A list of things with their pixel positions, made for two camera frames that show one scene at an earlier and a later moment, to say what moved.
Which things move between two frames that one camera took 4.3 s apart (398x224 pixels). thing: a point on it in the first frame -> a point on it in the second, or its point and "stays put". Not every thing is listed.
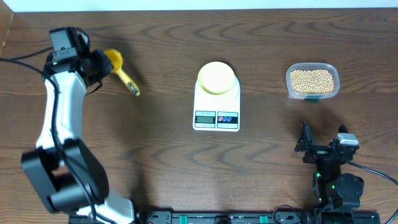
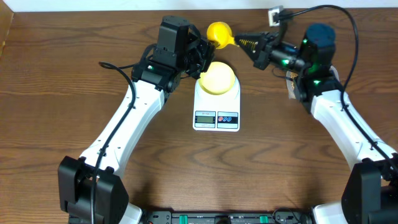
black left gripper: x=100 y=59 -> x=203 y=50
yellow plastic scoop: x=115 y=60 -> x=221 y=32
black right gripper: x=303 y=145 -> x=262 y=54
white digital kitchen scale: x=217 y=112 stays put
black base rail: x=250 y=217 stays put
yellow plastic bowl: x=216 y=77 stays put
